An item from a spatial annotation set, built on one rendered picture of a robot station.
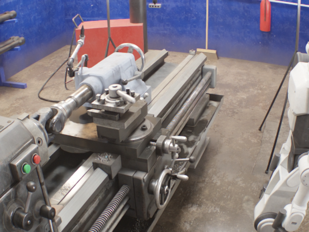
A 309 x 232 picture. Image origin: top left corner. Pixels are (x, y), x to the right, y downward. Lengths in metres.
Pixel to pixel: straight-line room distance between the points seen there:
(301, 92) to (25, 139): 0.98
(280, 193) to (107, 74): 1.06
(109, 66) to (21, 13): 4.02
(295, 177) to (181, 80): 1.37
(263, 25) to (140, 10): 1.83
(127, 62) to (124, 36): 2.52
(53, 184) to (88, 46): 3.09
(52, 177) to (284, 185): 1.15
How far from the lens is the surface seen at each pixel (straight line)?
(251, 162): 3.35
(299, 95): 1.42
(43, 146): 1.50
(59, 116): 1.67
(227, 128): 3.85
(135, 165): 1.82
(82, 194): 1.65
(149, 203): 1.94
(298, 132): 1.51
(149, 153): 1.81
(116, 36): 4.72
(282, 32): 5.70
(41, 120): 1.61
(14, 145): 1.16
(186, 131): 2.95
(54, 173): 2.01
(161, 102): 2.38
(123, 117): 1.73
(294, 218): 1.53
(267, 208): 1.78
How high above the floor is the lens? 1.85
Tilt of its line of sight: 27 degrees down
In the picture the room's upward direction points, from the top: 1 degrees counter-clockwise
